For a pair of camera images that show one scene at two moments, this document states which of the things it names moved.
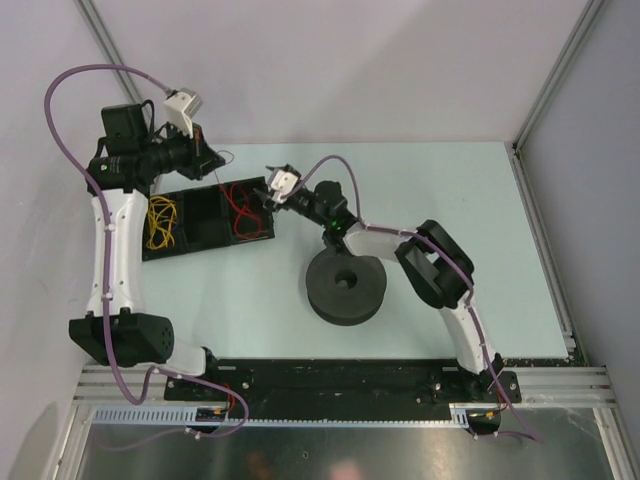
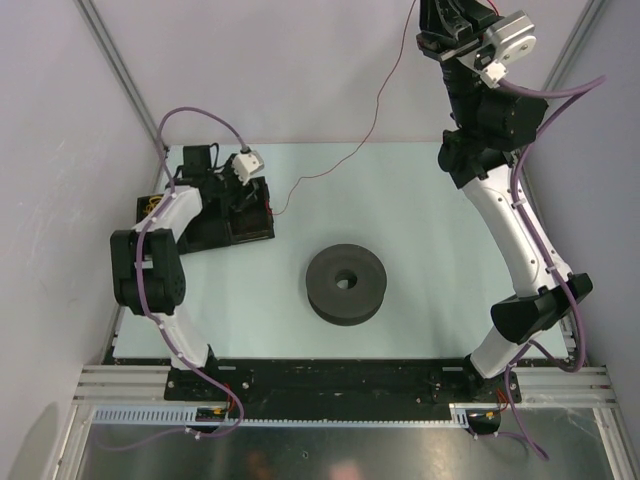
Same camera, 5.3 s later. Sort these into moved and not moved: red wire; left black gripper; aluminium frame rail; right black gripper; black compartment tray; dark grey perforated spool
Moved: left black gripper; right black gripper; red wire
Not moved: dark grey perforated spool; black compartment tray; aluminium frame rail
